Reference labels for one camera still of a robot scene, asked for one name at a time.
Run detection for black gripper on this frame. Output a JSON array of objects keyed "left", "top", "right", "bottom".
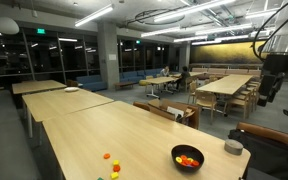
[{"left": 257, "top": 73, "right": 285, "bottom": 108}]

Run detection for black bowl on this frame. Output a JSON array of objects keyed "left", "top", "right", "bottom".
[{"left": 170, "top": 144, "right": 206, "bottom": 174}]

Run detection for wooden chair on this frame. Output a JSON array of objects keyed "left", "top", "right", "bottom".
[
  {"left": 247, "top": 79, "right": 262, "bottom": 113},
  {"left": 195, "top": 91, "right": 218, "bottom": 125},
  {"left": 223, "top": 89, "right": 252, "bottom": 121},
  {"left": 187, "top": 81, "right": 198, "bottom": 104}
]

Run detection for brown padded cushion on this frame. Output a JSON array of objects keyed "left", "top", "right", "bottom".
[{"left": 236, "top": 121, "right": 288, "bottom": 147}]

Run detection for long wooden dining table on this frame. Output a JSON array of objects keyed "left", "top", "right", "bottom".
[{"left": 195, "top": 74, "right": 254, "bottom": 96}]

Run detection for black cart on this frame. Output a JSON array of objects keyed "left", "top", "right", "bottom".
[{"left": 228, "top": 129, "right": 288, "bottom": 180}]

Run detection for open printed cardboard box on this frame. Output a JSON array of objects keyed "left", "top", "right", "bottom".
[{"left": 157, "top": 98, "right": 202, "bottom": 130}]

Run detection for ceiling light tube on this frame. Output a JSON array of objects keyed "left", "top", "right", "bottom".
[
  {"left": 153, "top": 0, "right": 237, "bottom": 23},
  {"left": 244, "top": 6, "right": 285, "bottom": 20},
  {"left": 173, "top": 35, "right": 209, "bottom": 44},
  {"left": 74, "top": 3, "right": 115, "bottom": 28},
  {"left": 140, "top": 25, "right": 182, "bottom": 38}
]

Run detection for seated person dark clothes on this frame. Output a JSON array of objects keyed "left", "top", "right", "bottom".
[{"left": 175, "top": 65, "right": 192, "bottom": 91}]

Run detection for slim concrete column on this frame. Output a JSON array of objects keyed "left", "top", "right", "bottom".
[{"left": 178, "top": 42, "right": 192, "bottom": 72}]

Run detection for white paper sheet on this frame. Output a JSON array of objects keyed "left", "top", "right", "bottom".
[{"left": 166, "top": 105, "right": 186, "bottom": 119}]

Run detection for seated person light shirt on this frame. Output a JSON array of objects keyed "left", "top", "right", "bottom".
[{"left": 159, "top": 65, "right": 171, "bottom": 78}]

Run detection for small wooden table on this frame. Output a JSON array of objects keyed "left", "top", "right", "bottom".
[{"left": 143, "top": 76, "right": 179, "bottom": 100}]

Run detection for plain cardboard box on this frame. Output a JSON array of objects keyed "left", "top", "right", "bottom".
[{"left": 132, "top": 100, "right": 177, "bottom": 122}]

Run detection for long blue sofa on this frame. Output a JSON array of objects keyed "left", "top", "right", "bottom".
[{"left": 118, "top": 67, "right": 164, "bottom": 84}]

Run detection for low coffee table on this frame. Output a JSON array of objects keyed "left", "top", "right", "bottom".
[{"left": 113, "top": 80, "right": 138, "bottom": 92}]

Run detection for wide concrete column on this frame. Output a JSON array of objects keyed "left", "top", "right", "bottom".
[{"left": 96, "top": 21, "right": 121, "bottom": 90}]

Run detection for short blue sofa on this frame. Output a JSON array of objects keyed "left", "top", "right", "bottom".
[{"left": 75, "top": 74, "right": 109, "bottom": 93}]

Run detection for white plate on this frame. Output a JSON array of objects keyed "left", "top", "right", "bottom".
[{"left": 64, "top": 86, "right": 80, "bottom": 93}]

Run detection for wide wooden table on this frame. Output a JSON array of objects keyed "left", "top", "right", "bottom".
[{"left": 21, "top": 87, "right": 115, "bottom": 148}]

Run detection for narrow wooden table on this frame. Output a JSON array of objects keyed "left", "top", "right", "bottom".
[{"left": 11, "top": 79, "right": 68, "bottom": 109}]

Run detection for white round pendant lamp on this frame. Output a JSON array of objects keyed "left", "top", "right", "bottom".
[{"left": 0, "top": 16, "right": 20, "bottom": 36}]

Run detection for black camera cable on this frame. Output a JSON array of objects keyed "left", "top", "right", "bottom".
[{"left": 251, "top": 0, "right": 288, "bottom": 63}]

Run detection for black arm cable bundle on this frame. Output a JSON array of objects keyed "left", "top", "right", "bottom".
[{"left": 258, "top": 6, "right": 288, "bottom": 51}]

